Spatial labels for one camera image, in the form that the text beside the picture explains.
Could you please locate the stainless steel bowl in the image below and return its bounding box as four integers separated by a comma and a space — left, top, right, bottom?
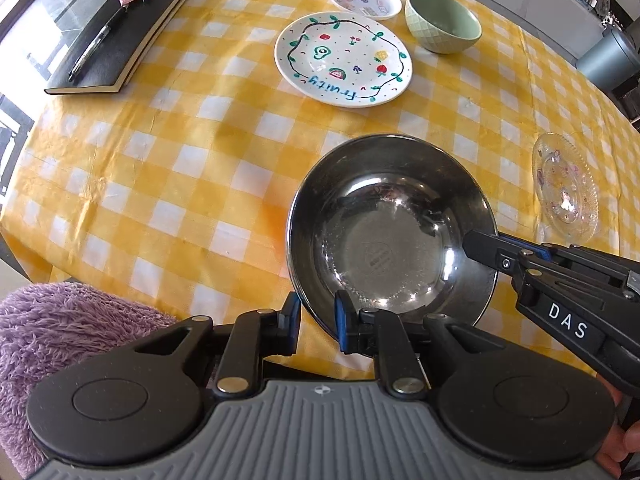
286, 133, 499, 347

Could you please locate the white cabinet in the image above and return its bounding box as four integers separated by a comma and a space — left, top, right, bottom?
435, 0, 617, 58

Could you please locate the black notebook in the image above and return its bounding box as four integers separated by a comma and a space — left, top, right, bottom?
44, 0, 201, 95

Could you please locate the yellow checked tablecloth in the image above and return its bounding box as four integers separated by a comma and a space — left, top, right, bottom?
0, 0, 637, 378

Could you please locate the clear glass plate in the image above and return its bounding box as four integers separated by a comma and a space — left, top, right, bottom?
531, 132, 600, 241

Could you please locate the black pen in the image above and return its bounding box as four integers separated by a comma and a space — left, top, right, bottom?
68, 7, 127, 83

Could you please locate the grey trash bin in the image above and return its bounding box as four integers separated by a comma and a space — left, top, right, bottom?
575, 27, 640, 87

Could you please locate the green ceramic bowl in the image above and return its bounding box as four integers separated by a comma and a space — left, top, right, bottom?
405, 0, 483, 55

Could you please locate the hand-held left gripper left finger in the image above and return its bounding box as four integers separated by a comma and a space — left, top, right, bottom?
120, 292, 303, 396

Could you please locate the white fruit pattern plate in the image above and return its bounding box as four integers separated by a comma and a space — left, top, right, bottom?
274, 11, 414, 108

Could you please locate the purple fluffy blanket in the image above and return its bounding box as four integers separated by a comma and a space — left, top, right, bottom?
0, 282, 187, 480

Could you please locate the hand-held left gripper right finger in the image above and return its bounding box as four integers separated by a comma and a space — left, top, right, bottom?
334, 290, 505, 396

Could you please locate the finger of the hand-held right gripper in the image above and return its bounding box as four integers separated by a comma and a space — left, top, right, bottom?
462, 230, 551, 275
517, 244, 632, 291

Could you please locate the person's right hand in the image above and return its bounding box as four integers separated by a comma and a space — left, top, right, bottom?
596, 382, 640, 468

